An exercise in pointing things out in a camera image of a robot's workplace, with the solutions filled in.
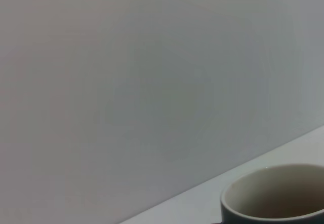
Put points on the dark grey ceramic cup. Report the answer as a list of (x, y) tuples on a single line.
[(273, 191)]

